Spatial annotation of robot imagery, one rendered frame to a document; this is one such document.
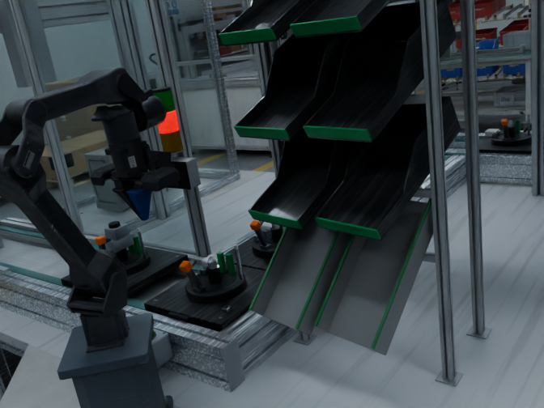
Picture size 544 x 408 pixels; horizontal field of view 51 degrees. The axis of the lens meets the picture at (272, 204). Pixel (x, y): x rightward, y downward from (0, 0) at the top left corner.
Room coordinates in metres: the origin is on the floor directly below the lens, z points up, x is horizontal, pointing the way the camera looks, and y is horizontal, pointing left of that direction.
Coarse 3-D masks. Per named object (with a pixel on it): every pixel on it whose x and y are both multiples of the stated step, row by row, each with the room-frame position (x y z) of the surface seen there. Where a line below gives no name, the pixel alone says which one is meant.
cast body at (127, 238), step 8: (112, 224) 1.41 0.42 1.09; (120, 224) 1.43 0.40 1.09; (112, 232) 1.40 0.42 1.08; (120, 232) 1.41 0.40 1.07; (128, 232) 1.43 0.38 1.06; (112, 240) 1.40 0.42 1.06; (120, 240) 1.41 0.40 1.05; (128, 240) 1.42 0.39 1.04; (112, 248) 1.39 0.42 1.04; (120, 248) 1.40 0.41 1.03
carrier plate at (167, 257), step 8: (144, 248) 1.54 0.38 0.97; (152, 256) 1.47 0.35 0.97; (160, 256) 1.46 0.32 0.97; (168, 256) 1.45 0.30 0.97; (176, 256) 1.44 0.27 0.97; (184, 256) 1.43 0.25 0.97; (152, 264) 1.41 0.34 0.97; (160, 264) 1.40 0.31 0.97; (168, 264) 1.39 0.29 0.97; (176, 264) 1.41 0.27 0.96; (144, 272) 1.37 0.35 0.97; (152, 272) 1.36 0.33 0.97; (160, 272) 1.36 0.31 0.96; (168, 272) 1.38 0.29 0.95; (64, 280) 1.40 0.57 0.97; (128, 280) 1.33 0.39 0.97; (136, 280) 1.32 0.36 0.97; (144, 280) 1.32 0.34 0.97; (152, 280) 1.34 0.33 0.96; (128, 288) 1.28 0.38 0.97; (136, 288) 1.30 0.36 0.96
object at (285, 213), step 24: (288, 144) 1.10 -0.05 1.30; (312, 144) 1.15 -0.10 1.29; (336, 144) 1.00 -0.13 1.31; (288, 168) 1.10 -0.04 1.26; (312, 168) 1.08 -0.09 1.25; (336, 168) 1.00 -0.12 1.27; (264, 192) 1.05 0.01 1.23; (288, 192) 1.05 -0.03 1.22; (312, 192) 1.01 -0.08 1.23; (264, 216) 0.99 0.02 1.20; (288, 216) 0.98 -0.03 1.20; (312, 216) 0.95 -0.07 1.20
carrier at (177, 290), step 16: (208, 256) 1.36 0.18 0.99; (208, 272) 1.20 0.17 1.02; (224, 272) 1.24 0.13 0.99; (240, 272) 1.19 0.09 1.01; (256, 272) 1.26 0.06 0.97; (176, 288) 1.24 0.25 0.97; (192, 288) 1.19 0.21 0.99; (208, 288) 1.17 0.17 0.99; (224, 288) 1.16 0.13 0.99; (240, 288) 1.17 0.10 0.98; (256, 288) 1.18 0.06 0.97; (144, 304) 1.19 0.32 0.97; (160, 304) 1.17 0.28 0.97; (176, 304) 1.16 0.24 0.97; (192, 304) 1.15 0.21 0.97; (208, 304) 1.13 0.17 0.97; (224, 304) 1.12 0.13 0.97; (240, 304) 1.11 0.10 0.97; (192, 320) 1.09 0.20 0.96; (208, 320) 1.07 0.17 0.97; (224, 320) 1.05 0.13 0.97
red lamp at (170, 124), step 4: (168, 112) 1.40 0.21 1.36; (172, 112) 1.41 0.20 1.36; (168, 116) 1.40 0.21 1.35; (172, 116) 1.40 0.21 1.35; (176, 116) 1.42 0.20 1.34; (164, 120) 1.40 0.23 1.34; (168, 120) 1.40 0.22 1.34; (172, 120) 1.40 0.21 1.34; (176, 120) 1.42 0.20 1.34; (160, 124) 1.40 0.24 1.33; (164, 124) 1.40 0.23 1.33; (168, 124) 1.40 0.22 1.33; (172, 124) 1.40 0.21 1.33; (176, 124) 1.41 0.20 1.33; (160, 128) 1.40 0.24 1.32; (164, 128) 1.40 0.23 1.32; (168, 128) 1.40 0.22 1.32; (172, 128) 1.40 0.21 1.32; (176, 128) 1.41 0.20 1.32; (160, 132) 1.41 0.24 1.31; (164, 132) 1.40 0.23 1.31; (168, 132) 1.40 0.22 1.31
